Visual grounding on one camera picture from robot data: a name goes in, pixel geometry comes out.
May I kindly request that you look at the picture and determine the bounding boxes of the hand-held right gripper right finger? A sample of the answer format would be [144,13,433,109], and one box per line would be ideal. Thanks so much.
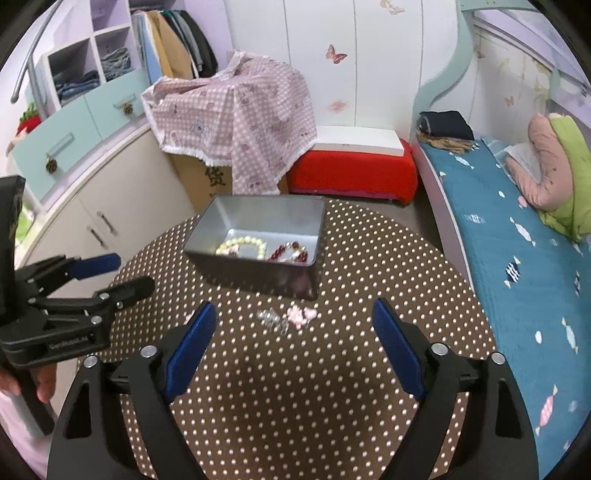
[372,296,541,480]

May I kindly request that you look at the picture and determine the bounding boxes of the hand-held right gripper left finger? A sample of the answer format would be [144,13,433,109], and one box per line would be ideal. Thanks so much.
[48,300,219,480]

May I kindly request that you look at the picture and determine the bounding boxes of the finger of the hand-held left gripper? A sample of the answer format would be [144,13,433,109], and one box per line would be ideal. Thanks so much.
[30,276,156,319]
[14,253,122,296]

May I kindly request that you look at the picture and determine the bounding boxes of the small crystal earrings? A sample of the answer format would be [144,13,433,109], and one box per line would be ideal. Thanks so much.
[257,309,291,334]

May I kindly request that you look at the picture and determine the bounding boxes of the grey metal box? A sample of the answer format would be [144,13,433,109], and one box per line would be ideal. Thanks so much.
[184,194,326,302]

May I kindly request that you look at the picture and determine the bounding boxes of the pink flower ornament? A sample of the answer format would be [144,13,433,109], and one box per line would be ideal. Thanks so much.
[286,305,319,329]

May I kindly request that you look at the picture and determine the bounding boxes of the cream bead bracelet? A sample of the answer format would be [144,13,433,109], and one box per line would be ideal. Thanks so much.
[216,236,269,260]

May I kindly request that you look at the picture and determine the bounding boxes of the red bead bracelet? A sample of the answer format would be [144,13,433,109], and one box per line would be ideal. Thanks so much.
[267,241,309,265]

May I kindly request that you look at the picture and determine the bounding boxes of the person's left hand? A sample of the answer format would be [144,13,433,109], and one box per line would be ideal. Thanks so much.
[36,366,59,403]

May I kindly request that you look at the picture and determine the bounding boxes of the beige cabinet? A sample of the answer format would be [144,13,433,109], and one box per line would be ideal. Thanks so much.
[14,122,199,278]

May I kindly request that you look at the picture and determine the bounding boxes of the person's pink clothing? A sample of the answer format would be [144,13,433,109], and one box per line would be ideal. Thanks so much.
[0,392,51,480]

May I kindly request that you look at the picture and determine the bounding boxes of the brown polka dot tablecloth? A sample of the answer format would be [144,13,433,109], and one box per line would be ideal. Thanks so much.
[95,198,498,480]

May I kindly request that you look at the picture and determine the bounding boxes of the cardboard box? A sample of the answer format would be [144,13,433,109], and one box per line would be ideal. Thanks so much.
[168,152,289,213]

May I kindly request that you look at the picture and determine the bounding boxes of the wide teal drawer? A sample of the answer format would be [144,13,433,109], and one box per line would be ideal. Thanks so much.
[11,99,100,201]

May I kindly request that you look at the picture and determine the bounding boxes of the red and green decoration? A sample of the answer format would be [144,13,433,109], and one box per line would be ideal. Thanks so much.
[16,104,42,137]

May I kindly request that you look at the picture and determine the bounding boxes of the blue printed bed sheet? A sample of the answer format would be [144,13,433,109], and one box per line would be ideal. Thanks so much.
[422,136,591,480]

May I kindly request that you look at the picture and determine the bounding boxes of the narrow teal drawer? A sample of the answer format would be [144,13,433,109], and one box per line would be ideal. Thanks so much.
[85,69,151,139]

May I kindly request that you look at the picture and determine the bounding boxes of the red stool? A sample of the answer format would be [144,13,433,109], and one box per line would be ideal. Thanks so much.
[286,138,419,206]

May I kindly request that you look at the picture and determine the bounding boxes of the folded dark jeans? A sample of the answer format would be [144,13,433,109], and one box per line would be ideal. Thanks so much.
[53,69,100,102]

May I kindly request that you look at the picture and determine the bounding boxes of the folded grey jeans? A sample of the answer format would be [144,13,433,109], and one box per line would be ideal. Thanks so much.
[102,47,132,79]

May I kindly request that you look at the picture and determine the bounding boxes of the folded tan clothes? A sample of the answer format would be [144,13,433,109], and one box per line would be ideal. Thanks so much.
[418,134,478,153]

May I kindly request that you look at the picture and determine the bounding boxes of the pink checked cloth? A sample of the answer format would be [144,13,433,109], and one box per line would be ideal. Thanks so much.
[141,50,318,195]

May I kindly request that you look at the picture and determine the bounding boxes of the white flat board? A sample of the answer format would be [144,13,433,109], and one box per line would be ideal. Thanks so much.
[313,126,403,155]

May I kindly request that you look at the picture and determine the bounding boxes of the silver handrail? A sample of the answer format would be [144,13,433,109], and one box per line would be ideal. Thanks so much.
[10,0,56,104]

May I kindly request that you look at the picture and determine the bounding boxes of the white cubby shelf unit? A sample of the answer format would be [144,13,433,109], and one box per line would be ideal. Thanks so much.
[34,0,148,112]

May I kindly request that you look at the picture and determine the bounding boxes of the light blue hanging garment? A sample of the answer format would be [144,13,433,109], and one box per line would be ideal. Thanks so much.
[139,11,162,81]

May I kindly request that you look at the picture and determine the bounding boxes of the white patterned cloth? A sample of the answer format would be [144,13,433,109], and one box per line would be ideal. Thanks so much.
[503,142,539,181]

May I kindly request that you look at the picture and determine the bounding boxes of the tan hanging garment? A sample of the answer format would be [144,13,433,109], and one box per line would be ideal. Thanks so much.
[148,10,195,81]

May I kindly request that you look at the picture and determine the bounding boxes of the folded black clothes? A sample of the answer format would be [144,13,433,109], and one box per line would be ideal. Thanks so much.
[418,111,475,139]

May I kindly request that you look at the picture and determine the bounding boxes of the green blanket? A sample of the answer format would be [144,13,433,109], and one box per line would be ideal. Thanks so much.
[538,115,591,243]

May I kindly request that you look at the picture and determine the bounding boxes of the pink pillow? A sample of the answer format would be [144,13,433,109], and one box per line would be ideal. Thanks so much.
[510,113,575,210]

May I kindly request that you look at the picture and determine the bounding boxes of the dark hanging garments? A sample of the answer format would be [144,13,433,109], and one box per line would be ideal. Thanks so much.
[175,9,219,78]

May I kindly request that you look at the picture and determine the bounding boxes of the white wardrobe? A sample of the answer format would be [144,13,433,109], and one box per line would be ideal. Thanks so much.
[224,0,458,139]

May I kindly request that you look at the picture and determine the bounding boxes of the pale green bunk bed frame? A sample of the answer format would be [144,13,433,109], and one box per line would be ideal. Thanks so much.
[411,0,591,287]

